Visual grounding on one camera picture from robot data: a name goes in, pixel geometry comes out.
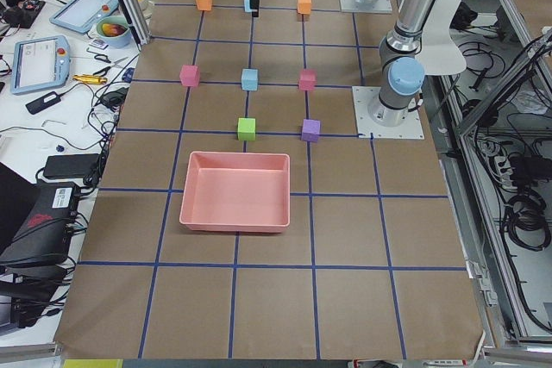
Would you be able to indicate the pink plastic tray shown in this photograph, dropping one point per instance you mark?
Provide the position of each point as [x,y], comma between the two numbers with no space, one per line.
[237,192]

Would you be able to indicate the pink foam block outer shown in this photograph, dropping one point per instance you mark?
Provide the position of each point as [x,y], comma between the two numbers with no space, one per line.
[189,75]

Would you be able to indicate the scissors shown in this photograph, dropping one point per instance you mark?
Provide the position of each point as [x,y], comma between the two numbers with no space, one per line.
[105,70]

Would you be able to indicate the pink foam block near base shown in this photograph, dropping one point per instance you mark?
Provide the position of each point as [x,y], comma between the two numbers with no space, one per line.
[307,80]

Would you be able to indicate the blue teach pendant near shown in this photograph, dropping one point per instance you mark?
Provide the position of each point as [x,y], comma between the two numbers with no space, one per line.
[40,64]

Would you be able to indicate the orange foam block near base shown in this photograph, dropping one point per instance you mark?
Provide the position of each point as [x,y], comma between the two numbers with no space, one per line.
[304,7]

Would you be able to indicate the green foam block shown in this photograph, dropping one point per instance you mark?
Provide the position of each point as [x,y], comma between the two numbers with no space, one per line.
[246,129]

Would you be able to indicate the purple foam block near tray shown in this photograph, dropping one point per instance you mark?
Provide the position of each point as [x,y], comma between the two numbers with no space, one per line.
[311,130]

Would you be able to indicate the light blue foam block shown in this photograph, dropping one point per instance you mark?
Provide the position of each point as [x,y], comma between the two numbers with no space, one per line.
[249,79]
[247,6]

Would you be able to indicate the gold metal tool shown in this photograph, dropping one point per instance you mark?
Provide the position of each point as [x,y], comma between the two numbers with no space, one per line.
[90,79]

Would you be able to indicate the black power adapter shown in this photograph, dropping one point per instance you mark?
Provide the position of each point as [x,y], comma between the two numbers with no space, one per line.
[69,166]

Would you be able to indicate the blue teach pendant far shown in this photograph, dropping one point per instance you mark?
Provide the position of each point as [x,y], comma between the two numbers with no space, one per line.
[81,15]

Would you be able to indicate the orange foam block outer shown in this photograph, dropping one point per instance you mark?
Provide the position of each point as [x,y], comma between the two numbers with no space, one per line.
[204,5]

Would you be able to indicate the light blue bowl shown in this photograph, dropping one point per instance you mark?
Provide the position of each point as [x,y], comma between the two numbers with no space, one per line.
[114,31]

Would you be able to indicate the blue teach pendant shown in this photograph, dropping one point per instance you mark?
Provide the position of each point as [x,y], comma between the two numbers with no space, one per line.
[81,15]
[40,64]

